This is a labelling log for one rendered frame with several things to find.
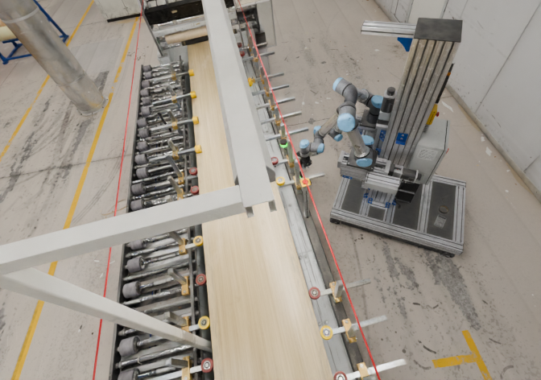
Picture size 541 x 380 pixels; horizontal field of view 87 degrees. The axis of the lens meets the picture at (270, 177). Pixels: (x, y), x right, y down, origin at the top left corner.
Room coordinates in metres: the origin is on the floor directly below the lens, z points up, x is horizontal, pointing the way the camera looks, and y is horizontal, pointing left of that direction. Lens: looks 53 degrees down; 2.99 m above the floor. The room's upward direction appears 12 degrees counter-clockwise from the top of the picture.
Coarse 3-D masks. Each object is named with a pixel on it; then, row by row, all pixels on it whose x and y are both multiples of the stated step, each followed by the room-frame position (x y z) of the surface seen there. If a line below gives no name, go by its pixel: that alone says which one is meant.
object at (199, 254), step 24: (168, 144) 2.58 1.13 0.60; (192, 144) 2.54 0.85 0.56; (168, 192) 1.85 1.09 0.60; (168, 240) 1.24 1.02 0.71; (192, 264) 0.93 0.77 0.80; (120, 288) 0.84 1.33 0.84; (144, 288) 0.85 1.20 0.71; (168, 288) 0.84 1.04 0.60; (192, 288) 0.72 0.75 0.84; (192, 312) 0.55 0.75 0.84; (144, 336) 0.52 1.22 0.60; (120, 360) 0.36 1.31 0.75
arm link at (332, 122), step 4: (344, 104) 1.49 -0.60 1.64; (348, 104) 1.47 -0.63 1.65; (352, 104) 1.47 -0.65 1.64; (336, 112) 1.55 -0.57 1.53; (332, 116) 1.55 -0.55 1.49; (336, 116) 1.52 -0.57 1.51; (328, 120) 1.56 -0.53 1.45; (332, 120) 1.53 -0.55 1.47; (336, 120) 1.51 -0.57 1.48; (324, 124) 1.58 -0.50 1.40; (328, 124) 1.54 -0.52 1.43; (332, 124) 1.52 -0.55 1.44; (336, 124) 1.52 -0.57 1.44; (320, 128) 1.59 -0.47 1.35; (324, 128) 1.55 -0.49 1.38; (328, 128) 1.53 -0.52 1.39; (332, 128) 1.53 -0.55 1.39; (316, 132) 1.61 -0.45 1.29; (320, 132) 1.57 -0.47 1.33; (324, 132) 1.55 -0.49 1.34; (328, 132) 1.54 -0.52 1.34; (316, 136) 1.57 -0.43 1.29; (320, 136) 1.56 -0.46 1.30; (324, 136) 1.55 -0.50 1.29
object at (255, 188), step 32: (224, 32) 1.11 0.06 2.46; (224, 64) 0.89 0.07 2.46; (224, 96) 0.73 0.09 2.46; (256, 160) 0.45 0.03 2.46; (224, 192) 0.38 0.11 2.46; (256, 192) 0.36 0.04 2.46; (96, 224) 0.36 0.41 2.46; (128, 224) 0.35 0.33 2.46; (160, 224) 0.33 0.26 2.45; (192, 224) 0.34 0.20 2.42; (0, 256) 0.33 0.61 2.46; (32, 256) 0.32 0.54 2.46; (64, 256) 0.32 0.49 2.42; (32, 288) 0.31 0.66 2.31; (64, 288) 0.34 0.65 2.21; (128, 320) 0.31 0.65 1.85; (160, 320) 0.36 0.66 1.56
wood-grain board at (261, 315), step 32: (192, 64) 3.71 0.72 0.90; (224, 128) 2.33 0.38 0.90; (224, 160) 1.87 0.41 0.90; (224, 224) 1.18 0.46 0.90; (256, 224) 1.11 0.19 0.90; (224, 256) 0.90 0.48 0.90; (256, 256) 0.84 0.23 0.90; (288, 256) 0.79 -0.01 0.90; (224, 288) 0.65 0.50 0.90; (256, 288) 0.61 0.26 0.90; (288, 288) 0.56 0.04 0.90; (224, 320) 0.44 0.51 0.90; (256, 320) 0.40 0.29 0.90; (288, 320) 0.36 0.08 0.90; (224, 352) 0.26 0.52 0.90; (256, 352) 0.22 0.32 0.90; (288, 352) 0.18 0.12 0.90; (320, 352) 0.15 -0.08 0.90
